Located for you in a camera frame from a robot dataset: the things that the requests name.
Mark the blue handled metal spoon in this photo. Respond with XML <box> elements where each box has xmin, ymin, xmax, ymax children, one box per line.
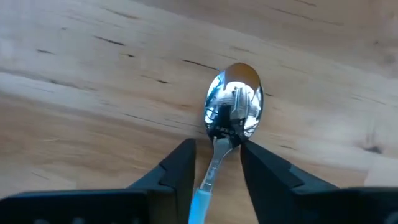
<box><xmin>187</xmin><ymin>62</ymin><xmax>264</xmax><ymax>224</ymax></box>

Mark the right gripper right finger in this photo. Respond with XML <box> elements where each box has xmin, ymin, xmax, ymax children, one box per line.
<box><xmin>240</xmin><ymin>139</ymin><xmax>398</xmax><ymax>224</ymax></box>

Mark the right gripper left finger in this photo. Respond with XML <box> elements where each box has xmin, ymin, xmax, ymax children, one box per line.
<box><xmin>0</xmin><ymin>138</ymin><xmax>197</xmax><ymax>224</ymax></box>

